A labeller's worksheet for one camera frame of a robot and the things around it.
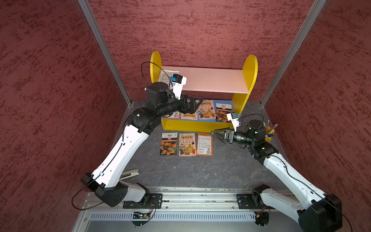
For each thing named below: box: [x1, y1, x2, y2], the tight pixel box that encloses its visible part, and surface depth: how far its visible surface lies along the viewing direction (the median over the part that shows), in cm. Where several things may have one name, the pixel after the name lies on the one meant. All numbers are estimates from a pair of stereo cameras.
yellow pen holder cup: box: [264, 125, 275, 143], surface depth 91 cm
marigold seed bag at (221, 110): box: [215, 102, 233, 123], surface depth 100 cm
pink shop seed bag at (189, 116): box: [181, 108, 199, 121], surface depth 94 cm
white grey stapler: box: [120, 169, 140, 180], surface depth 83 cm
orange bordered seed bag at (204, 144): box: [196, 132, 214, 157], surface depth 97 cm
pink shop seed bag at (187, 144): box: [178, 132, 197, 157], surface depth 97 cm
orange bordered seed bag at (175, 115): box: [162, 111, 181, 120], surface depth 94 cm
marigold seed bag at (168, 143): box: [159, 132, 178, 156], surface depth 97 cm
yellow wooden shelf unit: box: [150, 51, 258, 131], surface depth 81 cm
